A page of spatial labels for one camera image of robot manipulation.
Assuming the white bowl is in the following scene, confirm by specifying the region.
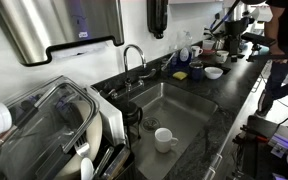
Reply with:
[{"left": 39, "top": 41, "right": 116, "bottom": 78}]
[{"left": 204, "top": 67, "right": 223, "bottom": 80}]

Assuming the black french press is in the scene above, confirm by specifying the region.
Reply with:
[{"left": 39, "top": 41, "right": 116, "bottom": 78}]
[{"left": 121, "top": 102, "right": 143, "bottom": 148}]

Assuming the white mug on counter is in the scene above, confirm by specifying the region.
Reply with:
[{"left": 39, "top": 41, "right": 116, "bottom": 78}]
[{"left": 191, "top": 46, "right": 203, "bottom": 57}]

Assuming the black soap dispenser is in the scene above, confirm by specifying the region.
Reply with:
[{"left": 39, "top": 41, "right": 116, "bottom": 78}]
[{"left": 147, "top": 0, "right": 168, "bottom": 39}]

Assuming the dish soap bottle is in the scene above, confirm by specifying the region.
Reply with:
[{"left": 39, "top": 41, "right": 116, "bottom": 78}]
[{"left": 179, "top": 31, "right": 192, "bottom": 66}]

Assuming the yellow sponge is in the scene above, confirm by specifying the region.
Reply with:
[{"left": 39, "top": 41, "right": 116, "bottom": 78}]
[{"left": 172, "top": 71, "right": 188, "bottom": 80}]

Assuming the chrome sink faucet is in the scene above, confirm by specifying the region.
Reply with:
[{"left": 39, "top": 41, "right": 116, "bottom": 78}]
[{"left": 100, "top": 44, "right": 157, "bottom": 99}]

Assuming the white plate in rack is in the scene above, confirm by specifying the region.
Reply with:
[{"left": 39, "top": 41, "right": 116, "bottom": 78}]
[{"left": 55, "top": 101, "right": 102, "bottom": 180}]

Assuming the fork in rack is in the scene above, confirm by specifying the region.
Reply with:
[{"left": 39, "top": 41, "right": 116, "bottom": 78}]
[{"left": 74, "top": 133, "right": 90, "bottom": 157}]

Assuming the white cutting board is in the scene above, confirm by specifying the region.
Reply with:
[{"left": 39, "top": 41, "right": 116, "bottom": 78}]
[{"left": 87, "top": 87, "right": 126, "bottom": 145}]

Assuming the white spoon in rack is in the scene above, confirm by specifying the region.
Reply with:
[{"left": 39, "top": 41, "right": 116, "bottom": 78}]
[{"left": 81, "top": 158, "right": 94, "bottom": 180}]

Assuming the clear plastic container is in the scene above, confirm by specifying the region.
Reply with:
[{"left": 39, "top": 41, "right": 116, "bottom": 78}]
[{"left": 0, "top": 76, "right": 99, "bottom": 180}]

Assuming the stainless steel sink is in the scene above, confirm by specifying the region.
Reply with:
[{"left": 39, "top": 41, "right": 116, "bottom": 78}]
[{"left": 130, "top": 83, "right": 218, "bottom": 180}]

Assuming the person in black shirt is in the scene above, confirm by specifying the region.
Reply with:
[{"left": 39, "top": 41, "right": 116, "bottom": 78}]
[{"left": 255, "top": 0, "right": 288, "bottom": 118}]

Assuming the steel paper towel dispenser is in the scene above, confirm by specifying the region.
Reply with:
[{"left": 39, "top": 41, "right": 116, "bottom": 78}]
[{"left": 0, "top": 0, "right": 124, "bottom": 66}]

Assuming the white cup by coffee machine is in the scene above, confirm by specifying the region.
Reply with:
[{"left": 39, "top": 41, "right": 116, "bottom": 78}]
[{"left": 215, "top": 50, "right": 229, "bottom": 64}]

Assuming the blue cup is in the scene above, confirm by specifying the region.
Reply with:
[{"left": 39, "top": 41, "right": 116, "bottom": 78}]
[{"left": 189, "top": 62, "right": 203, "bottom": 81}]

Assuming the sink drain strainer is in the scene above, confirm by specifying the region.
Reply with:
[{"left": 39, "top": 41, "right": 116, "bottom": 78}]
[{"left": 142, "top": 117, "right": 160, "bottom": 132}]

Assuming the white mug in sink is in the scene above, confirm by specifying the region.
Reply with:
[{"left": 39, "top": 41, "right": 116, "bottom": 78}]
[{"left": 154, "top": 128, "right": 179, "bottom": 153}]

